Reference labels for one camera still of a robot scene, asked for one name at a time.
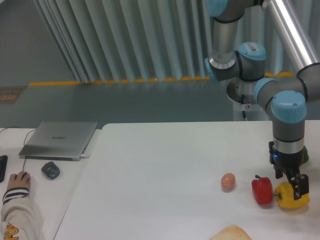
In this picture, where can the red bell pepper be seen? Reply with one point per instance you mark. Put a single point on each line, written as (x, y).
(262, 190)

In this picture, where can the dark grey small case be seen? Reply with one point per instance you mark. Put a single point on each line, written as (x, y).
(51, 170)

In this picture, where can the person's hand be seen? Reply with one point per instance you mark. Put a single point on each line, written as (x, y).
(20, 182)

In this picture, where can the green bell pepper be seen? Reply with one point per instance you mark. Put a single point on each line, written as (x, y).
(305, 155)

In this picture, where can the silver closed laptop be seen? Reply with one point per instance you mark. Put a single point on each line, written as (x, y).
(65, 141)

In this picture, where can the brown egg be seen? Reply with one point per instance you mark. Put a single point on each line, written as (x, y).
(228, 181)

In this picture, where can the grey pleated curtain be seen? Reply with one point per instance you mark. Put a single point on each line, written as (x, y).
(124, 41)

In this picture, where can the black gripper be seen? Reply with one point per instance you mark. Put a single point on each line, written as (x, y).
(289, 164)

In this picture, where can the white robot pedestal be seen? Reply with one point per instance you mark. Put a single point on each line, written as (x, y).
(245, 106)

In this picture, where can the white usb dongle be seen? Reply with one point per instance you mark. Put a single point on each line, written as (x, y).
(83, 156)

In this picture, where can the black phone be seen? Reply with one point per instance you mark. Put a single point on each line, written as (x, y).
(3, 166)

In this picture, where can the cream striped sleeve forearm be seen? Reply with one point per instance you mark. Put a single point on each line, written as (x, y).
(18, 220)

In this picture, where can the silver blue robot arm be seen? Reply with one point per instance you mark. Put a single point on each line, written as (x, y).
(284, 103)

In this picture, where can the yellow bell pepper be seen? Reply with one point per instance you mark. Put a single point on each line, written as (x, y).
(284, 196)

